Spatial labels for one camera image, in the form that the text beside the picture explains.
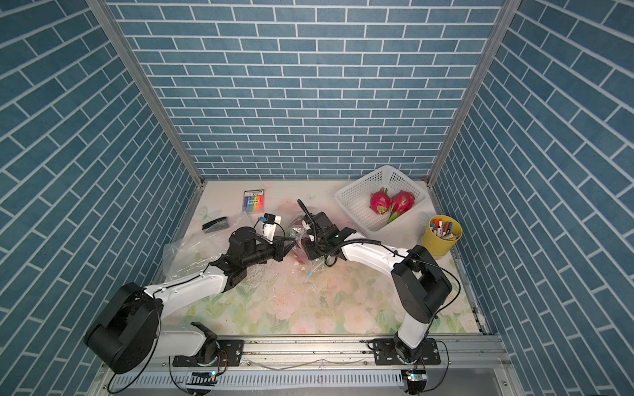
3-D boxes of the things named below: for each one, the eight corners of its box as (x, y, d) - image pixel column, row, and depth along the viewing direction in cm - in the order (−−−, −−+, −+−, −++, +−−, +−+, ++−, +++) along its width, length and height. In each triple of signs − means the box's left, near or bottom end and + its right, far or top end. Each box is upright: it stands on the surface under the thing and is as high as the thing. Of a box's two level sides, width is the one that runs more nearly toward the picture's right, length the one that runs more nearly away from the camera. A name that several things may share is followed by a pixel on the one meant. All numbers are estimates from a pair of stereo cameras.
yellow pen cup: (419, 260, 96) (432, 241, 85) (413, 235, 104) (423, 214, 92) (450, 260, 97) (467, 241, 85) (442, 235, 104) (456, 215, 93)
